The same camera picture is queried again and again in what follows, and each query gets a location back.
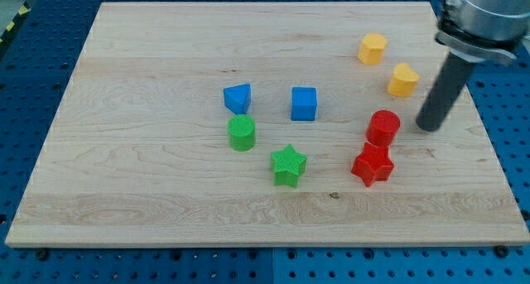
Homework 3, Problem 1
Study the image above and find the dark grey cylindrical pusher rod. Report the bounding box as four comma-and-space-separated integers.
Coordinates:
416, 53, 476, 132

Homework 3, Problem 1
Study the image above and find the red cylinder block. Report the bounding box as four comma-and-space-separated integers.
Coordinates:
365, 109, 401, 147

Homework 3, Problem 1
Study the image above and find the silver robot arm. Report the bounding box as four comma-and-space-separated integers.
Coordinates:
416, 0, 529, 132

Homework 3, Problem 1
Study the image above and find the yellow heart block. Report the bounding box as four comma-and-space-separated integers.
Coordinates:
388, 63, 420, 98

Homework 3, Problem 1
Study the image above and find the yellow pentagon block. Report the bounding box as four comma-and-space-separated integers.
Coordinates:
358, 33, 388, 65

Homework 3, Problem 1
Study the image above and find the red star block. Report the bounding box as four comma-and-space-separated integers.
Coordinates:
351, 142, 394, 187

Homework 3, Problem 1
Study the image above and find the blue cube block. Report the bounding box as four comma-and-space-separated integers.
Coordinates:
291, 87, 317, 121

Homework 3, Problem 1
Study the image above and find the black bolt right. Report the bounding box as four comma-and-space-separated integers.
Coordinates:
494, 245, 510, 258

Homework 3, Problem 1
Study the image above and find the black bolt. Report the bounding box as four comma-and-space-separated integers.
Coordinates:
494, 245, 510, 258
35, 248, 49, 262

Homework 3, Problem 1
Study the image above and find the green star block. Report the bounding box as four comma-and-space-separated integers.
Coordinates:
270, 144, 307, 188

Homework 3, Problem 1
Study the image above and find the wooden board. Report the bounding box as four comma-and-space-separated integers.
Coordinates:
6, 2, 529, 248

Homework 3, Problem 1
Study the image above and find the blue triangle block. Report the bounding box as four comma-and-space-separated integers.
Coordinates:
223, 84, 251, 114

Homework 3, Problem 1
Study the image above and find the green cylinder block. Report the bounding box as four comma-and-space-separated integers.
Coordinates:
227, 114, 256, 152

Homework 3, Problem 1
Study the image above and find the black bolt left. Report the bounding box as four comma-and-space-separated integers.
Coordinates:
35, 248, 49, 262

